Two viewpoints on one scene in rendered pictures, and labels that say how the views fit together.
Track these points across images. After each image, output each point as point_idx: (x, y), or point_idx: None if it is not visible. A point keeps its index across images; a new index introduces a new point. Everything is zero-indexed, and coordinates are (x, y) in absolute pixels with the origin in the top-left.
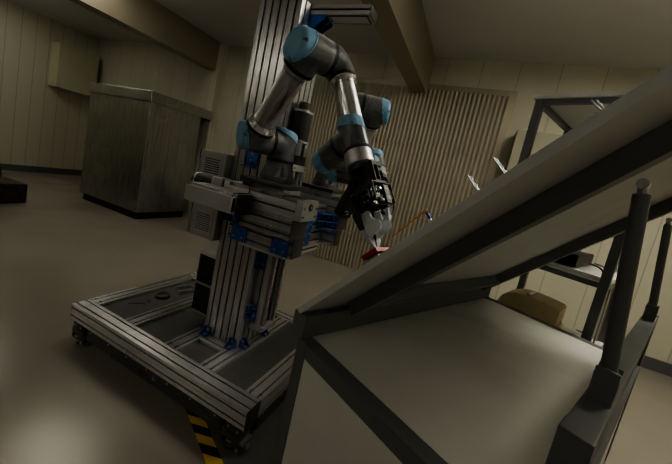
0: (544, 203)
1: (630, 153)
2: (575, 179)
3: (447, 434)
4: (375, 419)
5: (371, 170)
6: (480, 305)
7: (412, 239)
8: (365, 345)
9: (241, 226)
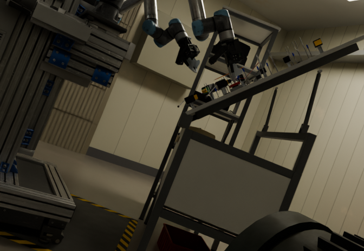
0: (296, 72)
1: (319, 61)
2: (306, 66)
3: None
4: (242, 152)
5: (238, 44)
6: None
7: (267, 79)
8: None
9: (64, 53)
